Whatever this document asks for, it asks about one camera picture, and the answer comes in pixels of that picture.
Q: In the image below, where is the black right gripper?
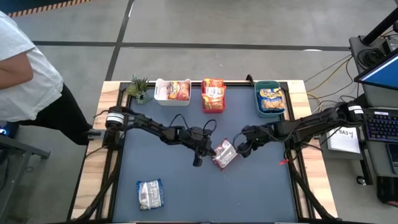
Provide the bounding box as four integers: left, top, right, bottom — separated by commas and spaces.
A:
236, 123, 274, 159

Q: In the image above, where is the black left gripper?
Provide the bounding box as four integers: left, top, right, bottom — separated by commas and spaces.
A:
179, 126, 218, 167

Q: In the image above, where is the red plastic bin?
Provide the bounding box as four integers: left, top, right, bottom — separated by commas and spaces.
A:
201, 79, 228, 114

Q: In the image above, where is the teal plastic bin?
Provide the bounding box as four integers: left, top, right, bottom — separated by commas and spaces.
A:
254, 80, 286, 119

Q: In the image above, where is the white plastic bin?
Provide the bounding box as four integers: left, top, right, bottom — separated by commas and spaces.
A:
154, 77, 192, 106

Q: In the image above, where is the small green succulent plant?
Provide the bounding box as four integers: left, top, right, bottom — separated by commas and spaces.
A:
126, 74, 153, 105

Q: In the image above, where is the grey metal control box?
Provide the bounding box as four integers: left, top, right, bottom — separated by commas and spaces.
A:
312, 114, 364, 161

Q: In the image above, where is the white paper label sheet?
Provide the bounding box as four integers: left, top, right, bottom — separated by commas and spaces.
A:
326, 126, 361, 154

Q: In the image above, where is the black backlit keyboard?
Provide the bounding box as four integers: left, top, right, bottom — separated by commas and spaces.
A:
363, 108, 398, 143

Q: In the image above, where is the black equipment box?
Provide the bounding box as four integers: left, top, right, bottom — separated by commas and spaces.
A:
376, 175, 398, 206

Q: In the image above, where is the dark tablet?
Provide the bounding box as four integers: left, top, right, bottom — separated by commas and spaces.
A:
386, 142, 398, 175

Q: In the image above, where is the grey equipment cart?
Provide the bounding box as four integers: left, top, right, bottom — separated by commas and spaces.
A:
348, 34, 398, 108

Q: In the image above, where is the computer monitor with blue screen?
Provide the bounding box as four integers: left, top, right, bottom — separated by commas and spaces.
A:
354, 46, 398, 91

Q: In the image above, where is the grey metal desk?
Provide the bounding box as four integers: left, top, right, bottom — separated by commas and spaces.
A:
0, 133, 52, 224

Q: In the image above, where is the person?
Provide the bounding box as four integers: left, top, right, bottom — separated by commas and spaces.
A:
0, 11, 94, 146

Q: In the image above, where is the black device with blue light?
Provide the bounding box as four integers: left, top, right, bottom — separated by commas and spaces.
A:
0, 123, 12, 138

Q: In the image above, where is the black hazard-striped floor mat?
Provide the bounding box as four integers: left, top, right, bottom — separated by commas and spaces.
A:
7, 0, 94, 18

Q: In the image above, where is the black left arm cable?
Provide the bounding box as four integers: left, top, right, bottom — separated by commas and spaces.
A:
169, 113, 218, 135

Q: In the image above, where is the black aluminium table frame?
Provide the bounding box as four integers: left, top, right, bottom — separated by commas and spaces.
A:
67, 79, 340, 224

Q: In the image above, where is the yellow floor cable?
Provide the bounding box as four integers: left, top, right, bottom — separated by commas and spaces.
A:
306, 55, 354, 100

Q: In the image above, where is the coiled black cable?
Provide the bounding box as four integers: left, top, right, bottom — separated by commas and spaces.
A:
357, 48, 386, 68

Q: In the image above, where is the black camera stand pole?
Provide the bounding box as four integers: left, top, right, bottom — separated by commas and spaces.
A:
362, 6, 398, 46

